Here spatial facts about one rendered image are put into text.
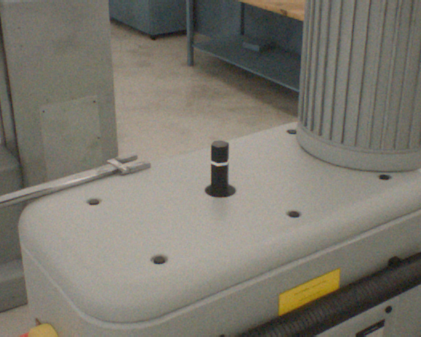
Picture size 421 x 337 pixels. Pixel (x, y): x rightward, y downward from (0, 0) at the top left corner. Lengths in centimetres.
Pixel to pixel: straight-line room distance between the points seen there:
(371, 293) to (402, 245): 9
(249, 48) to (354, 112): 631
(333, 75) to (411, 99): 10
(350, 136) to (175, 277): 31
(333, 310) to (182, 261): 19
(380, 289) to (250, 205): 18
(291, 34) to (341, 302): 651
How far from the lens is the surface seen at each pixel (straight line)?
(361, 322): 93
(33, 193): 84
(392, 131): 88
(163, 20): 829
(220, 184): 82
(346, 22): 85
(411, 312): 103
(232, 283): 72
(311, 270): 79
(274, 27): 744
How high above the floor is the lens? 228
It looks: 26 degrees down
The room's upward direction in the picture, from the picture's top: straight up
